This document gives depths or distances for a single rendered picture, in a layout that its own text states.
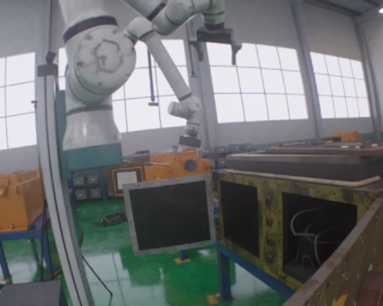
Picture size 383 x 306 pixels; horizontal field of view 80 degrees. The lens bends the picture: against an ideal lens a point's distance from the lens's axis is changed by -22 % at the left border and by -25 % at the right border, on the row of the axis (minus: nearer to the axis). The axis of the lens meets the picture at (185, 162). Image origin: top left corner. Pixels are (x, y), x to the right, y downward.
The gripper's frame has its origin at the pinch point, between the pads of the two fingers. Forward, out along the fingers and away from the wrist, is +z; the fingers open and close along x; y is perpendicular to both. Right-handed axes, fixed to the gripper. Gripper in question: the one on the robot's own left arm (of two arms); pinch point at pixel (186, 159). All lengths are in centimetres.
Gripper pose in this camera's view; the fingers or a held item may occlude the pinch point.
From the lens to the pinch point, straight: 176.4
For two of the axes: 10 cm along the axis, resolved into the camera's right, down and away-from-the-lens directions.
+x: -9.8, -1.9, -0.8
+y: -0.8, 0.0, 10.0
